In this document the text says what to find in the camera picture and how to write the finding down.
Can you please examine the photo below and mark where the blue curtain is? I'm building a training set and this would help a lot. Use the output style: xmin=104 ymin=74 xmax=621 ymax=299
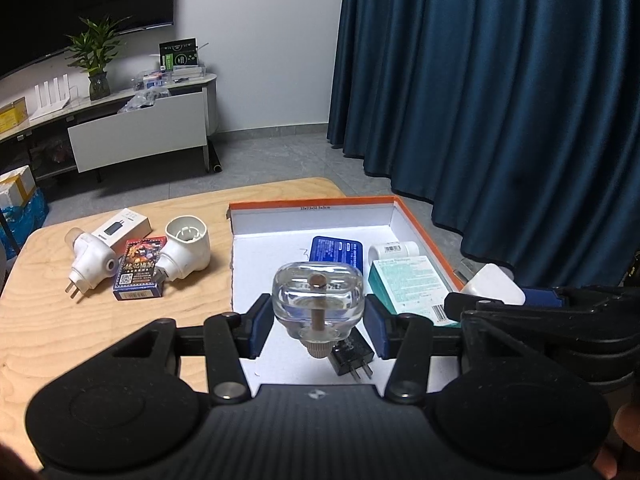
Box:
xmin=327 ymin=0 xmax=640 ymax=291

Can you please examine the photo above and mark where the yellow box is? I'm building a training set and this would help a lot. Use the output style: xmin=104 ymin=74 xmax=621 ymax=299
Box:
xmin=0 ymin=99 xmax=28 ymax=133

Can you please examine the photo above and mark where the clear liquid refill bottle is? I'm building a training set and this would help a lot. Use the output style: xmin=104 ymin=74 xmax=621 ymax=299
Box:
xmin=271 ymin=261 xmax=364 ymax=359

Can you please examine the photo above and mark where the blue packet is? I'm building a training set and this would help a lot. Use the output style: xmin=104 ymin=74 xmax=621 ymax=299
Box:
xmin=310 ymin=236 xmax=364 ymax=273

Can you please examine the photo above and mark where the white television cabinet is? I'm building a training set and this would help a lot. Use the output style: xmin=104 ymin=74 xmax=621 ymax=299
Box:
xmin=0 ymin=72 xmax=218 ymax=183

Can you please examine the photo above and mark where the person's right hand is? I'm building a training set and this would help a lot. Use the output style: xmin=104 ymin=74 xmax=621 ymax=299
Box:
xmin=597 ymin=400 xmax=640 ymax=480

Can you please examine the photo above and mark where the white charger cube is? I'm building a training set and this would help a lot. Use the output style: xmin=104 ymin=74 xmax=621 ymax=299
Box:
xmin=462 ymin=263 xmax=524 ymax=306

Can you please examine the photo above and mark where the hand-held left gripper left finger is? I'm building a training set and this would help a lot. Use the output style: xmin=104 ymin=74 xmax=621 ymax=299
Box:
xmin=112 ymin=294 xmax=276 ymax=406

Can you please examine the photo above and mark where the black charger plug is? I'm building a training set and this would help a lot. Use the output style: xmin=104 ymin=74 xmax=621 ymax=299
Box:
xmin=327 ymin=337 xmax=376 ymax=381

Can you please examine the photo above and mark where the blue plastic bag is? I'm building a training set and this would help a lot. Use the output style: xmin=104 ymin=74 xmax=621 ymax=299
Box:
xmin=0 ymin=187 xmax=51 ymax=261

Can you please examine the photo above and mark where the white router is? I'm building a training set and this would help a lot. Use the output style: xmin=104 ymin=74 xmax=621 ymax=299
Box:
xmin=31 ymin=74 xmax=71 ymax=121

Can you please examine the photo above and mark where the white plug-in heater with cap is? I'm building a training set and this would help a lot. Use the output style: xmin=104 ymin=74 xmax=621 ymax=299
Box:
xmin=64 ymin=227 xmax=123 ymax=300

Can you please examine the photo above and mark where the green and black box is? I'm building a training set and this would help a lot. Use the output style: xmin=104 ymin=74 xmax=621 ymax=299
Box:
xmin=159 ymin=38 xmax=201 ymax=71

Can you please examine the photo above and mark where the white and yellow carton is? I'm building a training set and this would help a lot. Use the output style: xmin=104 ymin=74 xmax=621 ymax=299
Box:
xmin=0 ymin=165 xmax=38 ymax=211

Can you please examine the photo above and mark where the teal medicine box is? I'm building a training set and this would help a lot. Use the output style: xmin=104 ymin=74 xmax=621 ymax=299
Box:
xmin=369 ymin=255 xmax=463 ymax=328

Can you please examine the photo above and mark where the playing card box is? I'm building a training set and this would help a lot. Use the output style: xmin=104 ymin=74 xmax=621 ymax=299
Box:
xmin=112 ymin=236 xmax=168 ymax=302

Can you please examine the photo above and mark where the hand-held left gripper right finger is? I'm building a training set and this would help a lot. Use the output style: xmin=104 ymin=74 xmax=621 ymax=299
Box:
xmin=364 ymin=294 xmax=468 ymax=406

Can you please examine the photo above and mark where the white plug-in heater open socket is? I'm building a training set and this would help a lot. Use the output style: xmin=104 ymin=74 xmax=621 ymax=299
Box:
xmin=155 ymin=215 xmax=211 ymax=283

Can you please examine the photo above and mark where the green potted plant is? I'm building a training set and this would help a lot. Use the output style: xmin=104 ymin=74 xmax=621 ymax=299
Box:
xmin=65 ymin=15 xmax=132 ymax=76

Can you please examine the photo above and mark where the glass plant vase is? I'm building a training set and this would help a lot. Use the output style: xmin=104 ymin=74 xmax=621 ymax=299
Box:
xmin=89 ymin=72 xmax=111 ymax=101

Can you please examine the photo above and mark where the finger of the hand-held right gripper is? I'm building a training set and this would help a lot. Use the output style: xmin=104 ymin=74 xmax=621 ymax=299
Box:
xmin=520 ymin=287 xmax=567 ymax=311
xmin=444 ymin=292 xmax=526 ymax=333

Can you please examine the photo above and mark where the orange cardboard box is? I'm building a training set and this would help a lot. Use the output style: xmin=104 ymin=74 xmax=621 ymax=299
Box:
xmin=227 ymin=196 xmax=466 ymax=396

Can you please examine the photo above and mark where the white pill bottle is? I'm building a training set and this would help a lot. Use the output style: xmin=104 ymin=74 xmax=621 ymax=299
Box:
xmin=369 ymin=241 xmax=420 ymax=266

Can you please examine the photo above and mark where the white charger package box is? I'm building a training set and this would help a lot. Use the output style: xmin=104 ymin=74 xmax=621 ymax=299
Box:
xmin=92 ymin=208 xmax=153 ymax=251

